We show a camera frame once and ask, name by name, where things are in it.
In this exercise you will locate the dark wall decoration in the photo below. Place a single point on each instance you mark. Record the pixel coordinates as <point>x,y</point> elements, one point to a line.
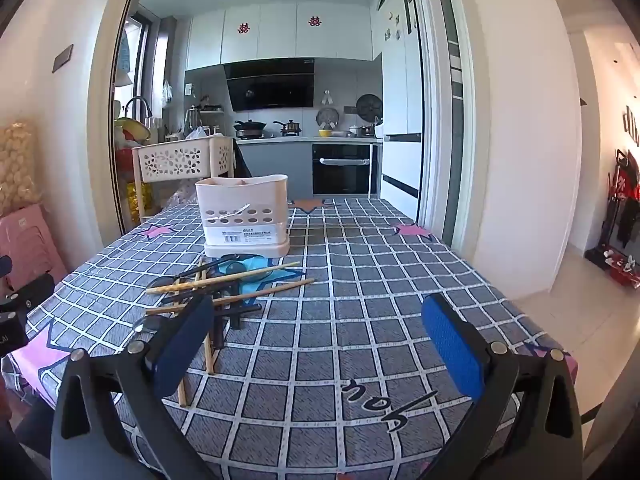
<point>631,122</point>

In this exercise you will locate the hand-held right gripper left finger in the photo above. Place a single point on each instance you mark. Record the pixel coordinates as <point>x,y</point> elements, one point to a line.
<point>182,345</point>

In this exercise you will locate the cream perforated basket trolley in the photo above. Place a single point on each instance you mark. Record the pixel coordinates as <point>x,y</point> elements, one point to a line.
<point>175,160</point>

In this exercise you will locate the white plastic bag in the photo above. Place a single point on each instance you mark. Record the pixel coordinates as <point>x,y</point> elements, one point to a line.
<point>196,133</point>

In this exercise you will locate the red items on floor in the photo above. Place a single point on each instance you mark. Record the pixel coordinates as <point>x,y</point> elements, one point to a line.
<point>617,265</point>

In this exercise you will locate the round metal steamer rack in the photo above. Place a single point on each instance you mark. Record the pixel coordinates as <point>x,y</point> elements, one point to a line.
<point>328,117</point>

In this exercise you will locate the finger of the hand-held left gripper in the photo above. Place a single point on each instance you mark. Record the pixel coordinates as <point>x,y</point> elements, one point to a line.
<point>5,265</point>
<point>30,291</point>

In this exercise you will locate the grey checked star tablecloth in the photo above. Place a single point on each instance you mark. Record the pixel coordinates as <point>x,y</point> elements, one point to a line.
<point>350,340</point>

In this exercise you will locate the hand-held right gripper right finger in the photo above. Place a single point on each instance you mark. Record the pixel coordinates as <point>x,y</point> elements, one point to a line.
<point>452,350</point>

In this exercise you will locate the bag of beige balls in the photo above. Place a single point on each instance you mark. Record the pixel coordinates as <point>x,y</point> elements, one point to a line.
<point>17,170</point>

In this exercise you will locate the round black hanging pan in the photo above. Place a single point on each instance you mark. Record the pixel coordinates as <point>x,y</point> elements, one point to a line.
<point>369,107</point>

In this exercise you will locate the white plastic utensil holder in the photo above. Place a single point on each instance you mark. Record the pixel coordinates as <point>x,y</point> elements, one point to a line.
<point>240,230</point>

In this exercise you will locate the red paper cabinet sticker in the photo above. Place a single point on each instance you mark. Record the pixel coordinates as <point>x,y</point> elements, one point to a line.
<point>315,21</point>
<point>242,28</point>

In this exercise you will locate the black built-in oven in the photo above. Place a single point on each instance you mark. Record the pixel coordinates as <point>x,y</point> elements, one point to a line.
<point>341,170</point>

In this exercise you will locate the group of fridge magnets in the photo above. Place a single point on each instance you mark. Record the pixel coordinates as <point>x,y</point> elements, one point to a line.
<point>397,25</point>

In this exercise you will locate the pink cardboard box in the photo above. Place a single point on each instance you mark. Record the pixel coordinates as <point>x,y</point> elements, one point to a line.
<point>27,240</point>

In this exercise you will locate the gold foil packet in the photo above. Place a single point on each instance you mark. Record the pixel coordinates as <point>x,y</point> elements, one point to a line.
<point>136,200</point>

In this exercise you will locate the black wok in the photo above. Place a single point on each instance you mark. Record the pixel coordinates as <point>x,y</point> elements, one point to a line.
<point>250,127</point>

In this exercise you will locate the grey wall switch panel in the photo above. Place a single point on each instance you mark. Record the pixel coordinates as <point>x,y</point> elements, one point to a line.
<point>63,57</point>

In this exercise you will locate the small metal cooking pot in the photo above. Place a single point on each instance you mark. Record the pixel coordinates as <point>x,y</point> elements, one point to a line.
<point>289,127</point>

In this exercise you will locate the hanging dark and red clothes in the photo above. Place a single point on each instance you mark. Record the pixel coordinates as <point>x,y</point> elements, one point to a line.
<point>625,195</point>

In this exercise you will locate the white refrigerator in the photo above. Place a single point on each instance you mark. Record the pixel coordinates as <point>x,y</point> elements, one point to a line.
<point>400,110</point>

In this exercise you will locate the black range hood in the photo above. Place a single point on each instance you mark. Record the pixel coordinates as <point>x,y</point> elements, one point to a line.
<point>270,85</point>

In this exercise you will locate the wooden chopstick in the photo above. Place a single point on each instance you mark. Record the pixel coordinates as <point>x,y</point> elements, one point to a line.
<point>209,355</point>
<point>225,276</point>
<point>183,392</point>
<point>280,286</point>

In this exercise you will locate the kitchen sink faucet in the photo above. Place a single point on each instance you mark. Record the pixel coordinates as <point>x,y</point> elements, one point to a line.
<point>137,105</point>

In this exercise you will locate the white upper kitchen cabinets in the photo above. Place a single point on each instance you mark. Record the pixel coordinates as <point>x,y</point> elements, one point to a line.
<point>280,35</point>

